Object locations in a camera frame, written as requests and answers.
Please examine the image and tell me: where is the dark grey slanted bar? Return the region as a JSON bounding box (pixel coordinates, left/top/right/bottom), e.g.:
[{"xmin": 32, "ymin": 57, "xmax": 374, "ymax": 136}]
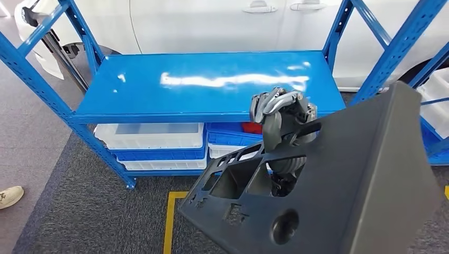
[{"xmin": 21, "ymin": 5, "xmax": 91, "ymax": 93}]

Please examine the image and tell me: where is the large white plastic bin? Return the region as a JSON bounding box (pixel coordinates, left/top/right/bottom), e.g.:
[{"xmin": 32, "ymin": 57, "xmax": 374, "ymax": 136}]
[{"xmin": 416, "ymin": 68, "xmax": 449, "ymax": 140}]

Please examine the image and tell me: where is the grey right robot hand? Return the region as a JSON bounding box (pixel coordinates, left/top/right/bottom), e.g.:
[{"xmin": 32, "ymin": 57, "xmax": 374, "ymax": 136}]
[{"xmin": 249, "ymin": 87, "xmax": 318, "ymax": 153}]

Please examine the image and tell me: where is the blue metal shelf rack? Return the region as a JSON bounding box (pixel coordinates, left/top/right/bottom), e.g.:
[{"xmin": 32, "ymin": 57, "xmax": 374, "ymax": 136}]
[{"xmin": 0, "ymin": 0, "xmax": 449, "ymax": 190}]

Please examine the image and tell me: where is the red object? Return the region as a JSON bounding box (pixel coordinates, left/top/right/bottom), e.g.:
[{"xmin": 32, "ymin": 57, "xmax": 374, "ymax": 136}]
[{"xmin": 241, "ymin": 122, "xmax": 263, "ymax": 135}]

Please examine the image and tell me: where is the white car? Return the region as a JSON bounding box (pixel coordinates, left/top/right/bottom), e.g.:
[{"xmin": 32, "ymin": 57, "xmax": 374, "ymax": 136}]
[{"xmin": 14, "ymin": 0, "xmax": 449, "ymax": 93}]

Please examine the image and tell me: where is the white car door handle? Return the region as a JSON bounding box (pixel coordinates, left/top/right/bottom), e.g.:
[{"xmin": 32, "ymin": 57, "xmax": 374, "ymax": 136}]
[
  {"xmin": 289, "ymin": 0, "xmax": 327, "ymax": 12},
  {"xmin": 241, "ymin": 0, "xmax": 278, "ymax": 14}
]

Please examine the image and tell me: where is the black plastic plate frame part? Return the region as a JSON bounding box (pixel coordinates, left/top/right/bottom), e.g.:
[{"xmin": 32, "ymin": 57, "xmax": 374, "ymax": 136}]
[{"xmin": 177, "ymin": 81, "xmax": 446, "ymax": 254}]

